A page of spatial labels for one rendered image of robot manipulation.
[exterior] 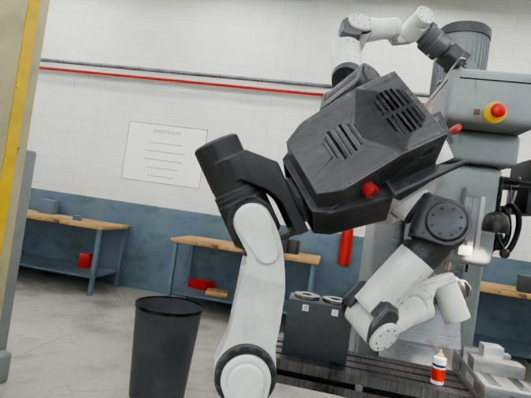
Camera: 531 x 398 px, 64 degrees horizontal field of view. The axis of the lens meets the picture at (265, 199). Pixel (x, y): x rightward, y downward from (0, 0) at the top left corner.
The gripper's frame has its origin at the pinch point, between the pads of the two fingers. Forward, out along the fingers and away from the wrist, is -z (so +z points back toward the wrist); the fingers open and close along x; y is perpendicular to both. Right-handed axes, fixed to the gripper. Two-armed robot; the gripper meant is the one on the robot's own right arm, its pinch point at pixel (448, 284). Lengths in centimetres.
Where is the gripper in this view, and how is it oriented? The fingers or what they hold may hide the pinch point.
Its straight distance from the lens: 145.8
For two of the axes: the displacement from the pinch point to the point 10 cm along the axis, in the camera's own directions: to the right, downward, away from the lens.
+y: -1.5, 9.9, 0.1
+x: -9.1, -1.4, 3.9
